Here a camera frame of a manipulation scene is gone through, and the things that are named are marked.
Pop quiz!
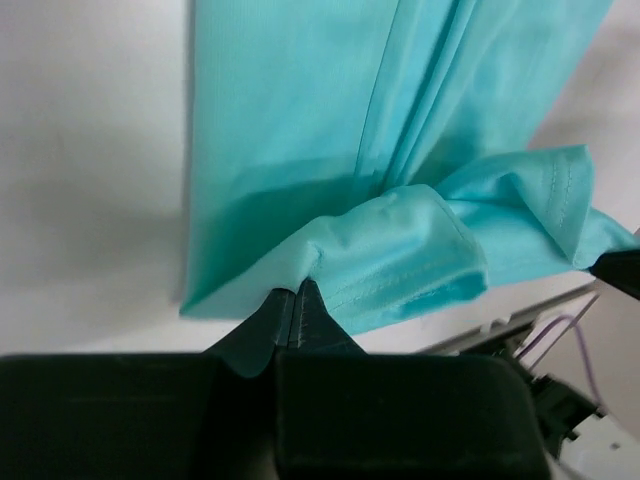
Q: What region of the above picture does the teal t shirt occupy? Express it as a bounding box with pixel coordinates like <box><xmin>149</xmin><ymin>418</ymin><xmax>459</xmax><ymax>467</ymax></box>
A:
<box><xmin>177</xmin><ymin>0</ymin><xmax>640</xmax><ymax>379</ymax></box>

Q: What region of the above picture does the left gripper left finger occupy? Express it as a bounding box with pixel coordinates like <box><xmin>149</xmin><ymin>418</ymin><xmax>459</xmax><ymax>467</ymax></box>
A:
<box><xmin>1</xmin><ymin>289</ymin><xmax>294</xmax><ymax>479</ymax></box>

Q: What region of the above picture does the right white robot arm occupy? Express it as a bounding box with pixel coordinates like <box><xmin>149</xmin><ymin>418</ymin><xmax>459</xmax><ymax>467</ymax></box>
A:
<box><xmin>470</xmin><ymin>285</ymin><xmax>639</xmax><ymax>479</ymax></box>

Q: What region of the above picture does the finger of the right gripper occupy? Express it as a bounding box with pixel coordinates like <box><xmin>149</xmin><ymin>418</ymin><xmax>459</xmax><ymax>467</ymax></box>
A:
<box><xmin>588</xmin><ymin>248</ymin><xmax>640</xmax><ymax>300</ymax></box>

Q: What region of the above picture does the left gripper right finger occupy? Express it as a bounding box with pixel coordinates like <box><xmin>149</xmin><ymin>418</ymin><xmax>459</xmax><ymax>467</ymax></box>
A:
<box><xmin>274</xmin><ymin>280</ymin><xmax>550</xmax><ymax>479</ymax></box>

